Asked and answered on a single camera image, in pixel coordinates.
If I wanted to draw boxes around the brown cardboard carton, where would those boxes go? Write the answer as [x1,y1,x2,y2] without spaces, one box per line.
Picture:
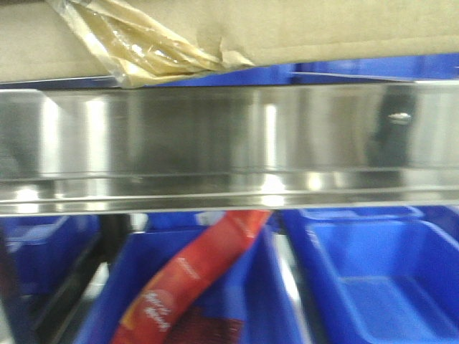
[1,1,458,87]

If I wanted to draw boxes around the blue bin lower middle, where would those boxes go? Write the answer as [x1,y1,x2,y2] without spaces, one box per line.
[74,224,305,343]

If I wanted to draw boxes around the blue bin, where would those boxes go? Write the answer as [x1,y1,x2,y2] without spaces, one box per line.
[74,224,305,343]
[282,209,458,343]
[1,215,100,295]

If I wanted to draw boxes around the red snack bag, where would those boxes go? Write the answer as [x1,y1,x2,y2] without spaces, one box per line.
[111,210,271,343]

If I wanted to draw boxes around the blue bin lower right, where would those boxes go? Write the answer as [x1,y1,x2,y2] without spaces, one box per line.
[282,209,458,343]

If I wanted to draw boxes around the blue bin lower left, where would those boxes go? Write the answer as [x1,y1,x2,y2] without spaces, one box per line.
[1,215,100,295]

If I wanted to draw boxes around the steel shelf front rail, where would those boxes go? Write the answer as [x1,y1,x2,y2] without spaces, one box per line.
[1,82,458,216]

